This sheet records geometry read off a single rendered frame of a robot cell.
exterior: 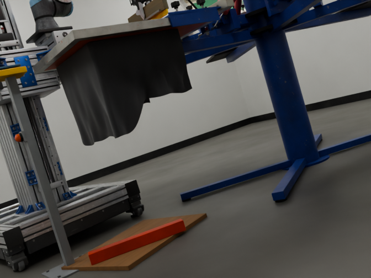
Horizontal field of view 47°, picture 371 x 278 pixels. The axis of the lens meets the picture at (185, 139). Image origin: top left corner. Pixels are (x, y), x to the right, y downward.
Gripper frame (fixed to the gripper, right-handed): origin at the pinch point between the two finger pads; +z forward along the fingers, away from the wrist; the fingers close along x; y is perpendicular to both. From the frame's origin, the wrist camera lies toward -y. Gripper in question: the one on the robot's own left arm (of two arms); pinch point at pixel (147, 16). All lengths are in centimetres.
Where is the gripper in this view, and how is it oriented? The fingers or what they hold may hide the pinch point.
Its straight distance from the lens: 238.0
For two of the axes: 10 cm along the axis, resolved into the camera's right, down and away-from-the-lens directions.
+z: 2.8, 9.6, 0.7
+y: -5.7, 1.1, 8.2
